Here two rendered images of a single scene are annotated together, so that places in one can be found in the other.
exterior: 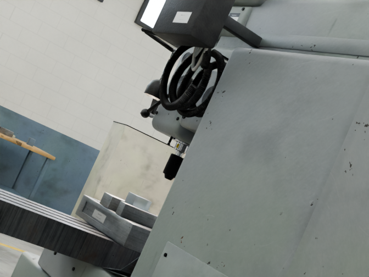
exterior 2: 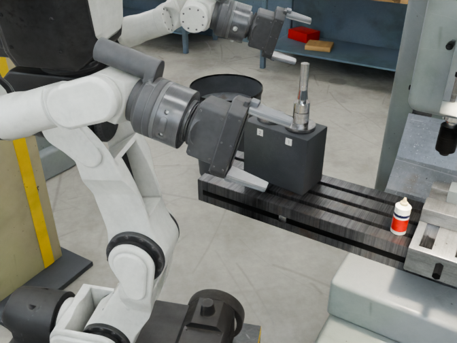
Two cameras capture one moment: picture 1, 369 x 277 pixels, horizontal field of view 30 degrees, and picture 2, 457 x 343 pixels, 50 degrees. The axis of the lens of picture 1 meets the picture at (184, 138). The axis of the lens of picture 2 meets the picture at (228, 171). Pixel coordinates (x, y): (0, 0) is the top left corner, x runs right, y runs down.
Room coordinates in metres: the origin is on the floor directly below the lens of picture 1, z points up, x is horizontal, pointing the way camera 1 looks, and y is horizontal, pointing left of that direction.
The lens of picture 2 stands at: (3.11, 0.72, 1.77)
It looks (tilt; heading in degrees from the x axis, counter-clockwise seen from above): 31 degrees down; 244
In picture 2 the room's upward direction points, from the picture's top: straight up
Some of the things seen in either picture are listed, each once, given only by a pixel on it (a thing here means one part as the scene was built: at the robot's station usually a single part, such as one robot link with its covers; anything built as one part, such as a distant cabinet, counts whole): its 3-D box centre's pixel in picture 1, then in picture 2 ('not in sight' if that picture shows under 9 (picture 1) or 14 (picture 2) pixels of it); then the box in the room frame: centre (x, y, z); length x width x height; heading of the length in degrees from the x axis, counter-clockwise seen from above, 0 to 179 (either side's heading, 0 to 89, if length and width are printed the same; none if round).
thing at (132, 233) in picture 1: (124, 220); (452, 223); (2.15, 0.07, 1.01); 0.35 x 0.15 x 0.11; 33
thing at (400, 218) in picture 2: not in sight; (401, 214); (2.24, -0.02, 1.01); 0.04 x 0.04 x 0.11
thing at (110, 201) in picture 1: (124, 208); (454, 217); (2.17, 0.08, 1.05); 0.15 x 0.06 x 0.04; 123
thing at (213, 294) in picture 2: not in sight; (215, 314); (2.63, -0.36, 0.50); 0.20 x 0.05 x 0.20; 141
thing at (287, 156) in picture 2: not in sight; (283, 148); (2.37, -0.40, 1.06); 0.22 x 0.12 x 0.20; 116
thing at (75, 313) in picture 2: not in sight; (99, 323); (3.01, -0.33, 0.68); 0.21 x 0.20 x 0.13; 141
